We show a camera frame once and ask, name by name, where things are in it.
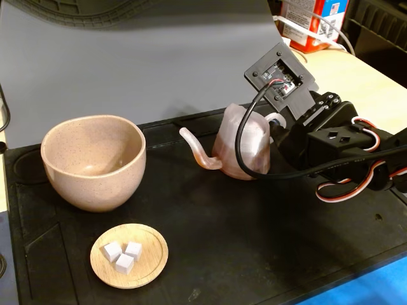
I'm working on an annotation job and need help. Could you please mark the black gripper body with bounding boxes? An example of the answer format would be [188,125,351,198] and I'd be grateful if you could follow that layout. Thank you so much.
[291,91,378,175]

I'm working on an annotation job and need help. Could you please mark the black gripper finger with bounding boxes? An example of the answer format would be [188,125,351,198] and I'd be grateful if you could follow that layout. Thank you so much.
[270,122,287,144]
[270,126,308,175]

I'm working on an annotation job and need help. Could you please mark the translucent pink kettle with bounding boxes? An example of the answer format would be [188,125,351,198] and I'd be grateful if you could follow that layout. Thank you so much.
[179,102,287,181]

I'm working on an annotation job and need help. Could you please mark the beige speckled ceramic cup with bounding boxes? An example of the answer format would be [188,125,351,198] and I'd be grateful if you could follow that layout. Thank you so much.
[40,114,147,213]

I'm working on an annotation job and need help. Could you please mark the red and white box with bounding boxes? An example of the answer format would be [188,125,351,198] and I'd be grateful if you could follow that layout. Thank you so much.
[279,0,350,54]

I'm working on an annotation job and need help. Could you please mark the black work mat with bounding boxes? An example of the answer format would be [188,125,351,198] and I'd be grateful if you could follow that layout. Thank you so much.
[3,95,407,305]

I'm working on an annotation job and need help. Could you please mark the black plastic crate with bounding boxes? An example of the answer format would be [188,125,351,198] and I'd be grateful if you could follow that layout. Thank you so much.
[341,0,407,53]

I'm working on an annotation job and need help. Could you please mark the gray silicone mat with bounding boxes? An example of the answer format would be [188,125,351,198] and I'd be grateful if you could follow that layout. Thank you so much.
[0,0,289,150]

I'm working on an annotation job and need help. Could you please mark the blue tape strip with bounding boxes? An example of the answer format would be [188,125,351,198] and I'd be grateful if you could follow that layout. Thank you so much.
[301,254,407,305]

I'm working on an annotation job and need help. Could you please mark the round wooden coaster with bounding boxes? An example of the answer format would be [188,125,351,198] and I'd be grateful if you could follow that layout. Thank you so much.
[90,223,169,290]

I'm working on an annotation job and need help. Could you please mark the white cube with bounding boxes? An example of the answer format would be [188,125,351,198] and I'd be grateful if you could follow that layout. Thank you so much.
[114,253,135,275]
[101,241,123,264]
[124,241,143,262]

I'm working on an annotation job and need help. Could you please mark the red white black servo wires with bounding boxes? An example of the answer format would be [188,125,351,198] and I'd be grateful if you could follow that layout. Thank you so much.
[315,117,407,203]

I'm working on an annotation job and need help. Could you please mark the white cable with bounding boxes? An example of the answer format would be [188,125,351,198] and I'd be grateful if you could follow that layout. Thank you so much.
[272,12,356,57]

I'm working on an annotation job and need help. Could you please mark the thin black cable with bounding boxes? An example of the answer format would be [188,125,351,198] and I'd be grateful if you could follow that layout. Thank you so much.
[0,83,11,133]

